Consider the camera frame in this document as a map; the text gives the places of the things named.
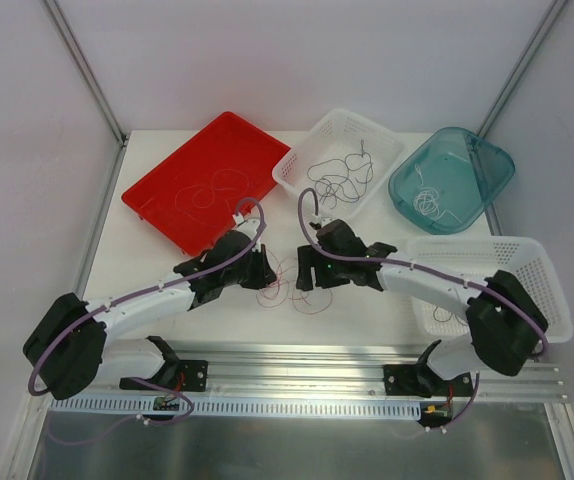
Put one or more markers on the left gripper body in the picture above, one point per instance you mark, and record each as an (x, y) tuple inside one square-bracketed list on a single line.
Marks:
[(255, 265)]

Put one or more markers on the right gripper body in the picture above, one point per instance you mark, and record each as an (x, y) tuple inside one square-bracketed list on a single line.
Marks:
[(314, 268)]

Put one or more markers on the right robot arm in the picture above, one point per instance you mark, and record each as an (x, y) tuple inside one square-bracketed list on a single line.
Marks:
[(505, 326)]

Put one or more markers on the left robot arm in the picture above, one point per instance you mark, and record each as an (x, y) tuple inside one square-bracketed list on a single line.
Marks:
[(66, 347)]

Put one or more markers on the white perforated basket, centre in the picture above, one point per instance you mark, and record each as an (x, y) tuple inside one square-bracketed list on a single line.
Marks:
[(345, 158)]

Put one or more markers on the white perforated basket, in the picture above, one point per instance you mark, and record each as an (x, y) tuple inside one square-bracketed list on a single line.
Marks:
[(345, 158), (523, 257)]

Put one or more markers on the red plastic tray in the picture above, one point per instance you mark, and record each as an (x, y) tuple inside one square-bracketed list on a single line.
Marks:
[(190, 196)]

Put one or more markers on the teal translucent plastic bin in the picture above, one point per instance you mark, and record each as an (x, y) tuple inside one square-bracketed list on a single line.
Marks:
[(449, 181)]

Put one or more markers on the white perforated basket, right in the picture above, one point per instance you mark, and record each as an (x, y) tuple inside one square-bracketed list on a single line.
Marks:
[(523, 257)]

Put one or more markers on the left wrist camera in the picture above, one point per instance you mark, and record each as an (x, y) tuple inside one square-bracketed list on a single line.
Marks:
[(247, 226)]

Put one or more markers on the aluminium mounting rail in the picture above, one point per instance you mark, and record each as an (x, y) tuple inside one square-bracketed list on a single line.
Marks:
[(353, 371)]

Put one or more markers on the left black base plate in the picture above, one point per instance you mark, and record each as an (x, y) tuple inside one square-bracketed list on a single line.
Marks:
[(181, 375)]

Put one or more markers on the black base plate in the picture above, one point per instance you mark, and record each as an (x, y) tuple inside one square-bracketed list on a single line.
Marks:
[(406, 380), (181, 375)]

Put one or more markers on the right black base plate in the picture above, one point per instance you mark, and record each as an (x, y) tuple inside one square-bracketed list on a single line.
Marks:
[(406, 380)]

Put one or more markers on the white slotted cable duct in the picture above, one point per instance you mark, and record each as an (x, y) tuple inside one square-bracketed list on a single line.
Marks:
[(240, 406)]

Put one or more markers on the left aluminium frame post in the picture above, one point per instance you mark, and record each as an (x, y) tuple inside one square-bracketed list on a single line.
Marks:
[(58, 19)]

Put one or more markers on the aluminium frame post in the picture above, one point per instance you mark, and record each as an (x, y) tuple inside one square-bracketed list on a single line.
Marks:
[(58, 19), (550, 18)]

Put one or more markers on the right aluminium frame post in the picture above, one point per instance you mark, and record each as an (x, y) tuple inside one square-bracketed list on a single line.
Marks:
[(550, 18)]

